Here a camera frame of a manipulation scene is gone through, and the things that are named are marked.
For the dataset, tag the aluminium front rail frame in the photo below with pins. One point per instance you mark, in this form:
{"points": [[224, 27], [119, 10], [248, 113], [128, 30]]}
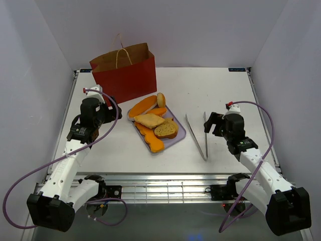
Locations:
{"points": [[160, 188]]}

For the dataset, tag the long orange bread loaf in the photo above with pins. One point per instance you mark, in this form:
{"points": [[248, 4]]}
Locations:
{"points": [[142, 107]]}

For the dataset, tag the wavy orange bread piece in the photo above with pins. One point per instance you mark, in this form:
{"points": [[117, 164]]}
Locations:
{"points": [[155, 144]]}

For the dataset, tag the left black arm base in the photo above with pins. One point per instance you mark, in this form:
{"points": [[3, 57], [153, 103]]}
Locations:
{"points": [[113, 191]]}

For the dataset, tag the brown bread slice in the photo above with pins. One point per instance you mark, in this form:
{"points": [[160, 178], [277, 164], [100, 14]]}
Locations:
{"points": [[166, 130], [169, 120]]}

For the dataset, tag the lavender plastic tray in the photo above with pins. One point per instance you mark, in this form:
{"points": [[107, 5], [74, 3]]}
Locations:
{"points": [[167, 142]]}

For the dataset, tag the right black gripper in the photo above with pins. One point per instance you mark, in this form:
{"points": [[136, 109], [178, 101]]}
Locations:
{"points": [[211, 120]]}

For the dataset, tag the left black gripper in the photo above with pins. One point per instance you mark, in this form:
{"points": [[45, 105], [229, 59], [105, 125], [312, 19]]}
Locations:
{"points": [[112, 103]]}

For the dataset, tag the small oval orange bread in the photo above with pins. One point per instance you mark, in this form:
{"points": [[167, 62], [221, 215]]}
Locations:
{"points": [[158, 111]]}

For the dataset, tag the toast bread slice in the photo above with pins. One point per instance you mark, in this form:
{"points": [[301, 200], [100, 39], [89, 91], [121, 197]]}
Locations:
{"points": [[149, 120]]}

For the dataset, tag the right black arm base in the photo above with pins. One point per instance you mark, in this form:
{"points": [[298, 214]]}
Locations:
{"points": [[220, 192]]}

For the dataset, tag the red paper bag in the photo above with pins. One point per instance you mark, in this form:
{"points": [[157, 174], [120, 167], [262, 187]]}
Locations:
{"points": [[126, 73]]}

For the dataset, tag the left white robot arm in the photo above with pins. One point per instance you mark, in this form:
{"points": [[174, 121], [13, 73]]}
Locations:
{"points": [[56, 203]]}

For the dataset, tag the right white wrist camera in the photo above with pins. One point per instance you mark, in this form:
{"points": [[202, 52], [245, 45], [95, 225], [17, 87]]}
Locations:
{"points": [[232, 108]]}

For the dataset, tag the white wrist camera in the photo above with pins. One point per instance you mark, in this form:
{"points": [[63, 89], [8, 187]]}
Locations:
{"points": [[94, 91], [232, 108]]}

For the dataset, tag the small round bread bun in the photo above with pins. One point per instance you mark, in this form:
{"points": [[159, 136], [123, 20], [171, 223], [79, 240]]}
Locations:
{"points": [[161, 100]]}

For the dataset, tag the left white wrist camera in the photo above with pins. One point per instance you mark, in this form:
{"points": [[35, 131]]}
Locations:
{"points": [[94, 91]]}

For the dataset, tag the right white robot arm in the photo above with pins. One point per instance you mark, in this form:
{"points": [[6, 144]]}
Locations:
{"points": [[286, 208]]}

